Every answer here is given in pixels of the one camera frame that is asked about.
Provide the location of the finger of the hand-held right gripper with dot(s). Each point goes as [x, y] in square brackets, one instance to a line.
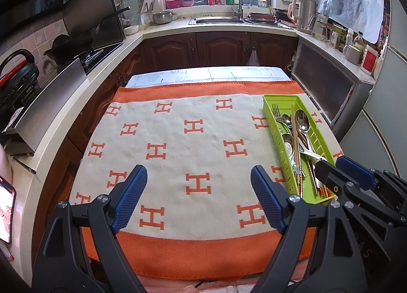
[327, 174]
[354, 169]

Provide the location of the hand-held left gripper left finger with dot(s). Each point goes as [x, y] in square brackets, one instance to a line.
[130, 197]

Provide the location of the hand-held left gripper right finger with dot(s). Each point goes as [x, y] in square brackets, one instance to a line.
[267, 201]

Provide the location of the red patterned chopstick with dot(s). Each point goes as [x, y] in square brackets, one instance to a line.
[322, 190]
[327, 192]

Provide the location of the green plastic utensil tray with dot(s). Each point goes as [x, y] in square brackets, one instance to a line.
[318, 134]

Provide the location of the large steel spoon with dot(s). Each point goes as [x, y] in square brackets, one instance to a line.
[302, 120]

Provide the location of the steel fork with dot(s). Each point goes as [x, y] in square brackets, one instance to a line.
[276, 112]

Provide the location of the grey refrigerator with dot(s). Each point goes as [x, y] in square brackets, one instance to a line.
[378, 121]

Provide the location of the orange and cream printed blanket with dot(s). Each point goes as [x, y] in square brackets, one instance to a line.
[190, 153]

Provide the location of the grey disinfection cabinet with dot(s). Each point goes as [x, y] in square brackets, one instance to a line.
[324, 80]

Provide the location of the red box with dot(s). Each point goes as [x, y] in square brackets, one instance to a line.
[369, 59]

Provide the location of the white mug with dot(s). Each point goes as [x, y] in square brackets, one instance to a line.
[351, 54]

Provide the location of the steel panel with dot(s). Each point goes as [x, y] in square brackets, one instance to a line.
[47, 105]

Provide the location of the clear bottle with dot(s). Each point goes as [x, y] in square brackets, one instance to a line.
[358, 42]

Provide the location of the glass jar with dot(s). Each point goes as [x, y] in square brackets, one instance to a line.
[334, 40]

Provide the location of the white bottle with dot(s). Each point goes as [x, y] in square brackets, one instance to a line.
[349, 37]

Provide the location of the white plastic bag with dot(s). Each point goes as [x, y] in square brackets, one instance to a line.
[253, 58]

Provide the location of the gas stove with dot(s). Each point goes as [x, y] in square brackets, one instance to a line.
[101, 56]

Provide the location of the glass teapot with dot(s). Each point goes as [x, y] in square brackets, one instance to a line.
[319, 27]

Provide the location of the black pressure cooker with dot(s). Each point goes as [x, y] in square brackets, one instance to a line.
[17, 83]

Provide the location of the white electric kettle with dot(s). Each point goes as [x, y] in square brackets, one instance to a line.
[305, 13]

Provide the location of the black wok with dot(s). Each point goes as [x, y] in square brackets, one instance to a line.
[73, 43]

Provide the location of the dish rack with plates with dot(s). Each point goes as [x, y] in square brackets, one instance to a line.
[267, 17]

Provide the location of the white bowl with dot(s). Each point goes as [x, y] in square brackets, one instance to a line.
[131, 29]

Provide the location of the white kitchen countertop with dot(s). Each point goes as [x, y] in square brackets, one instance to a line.
[165, 27]

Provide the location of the steel pot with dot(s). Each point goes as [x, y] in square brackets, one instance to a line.
[162, 17]

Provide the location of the steel sink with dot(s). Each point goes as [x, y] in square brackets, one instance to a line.
[216, 20]

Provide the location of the steel splash guard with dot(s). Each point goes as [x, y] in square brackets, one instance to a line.
[92, 13]

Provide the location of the pink basin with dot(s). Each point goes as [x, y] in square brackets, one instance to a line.
[173, 2]

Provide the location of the dark red bowl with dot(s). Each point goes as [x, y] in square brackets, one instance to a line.
[188, 3]

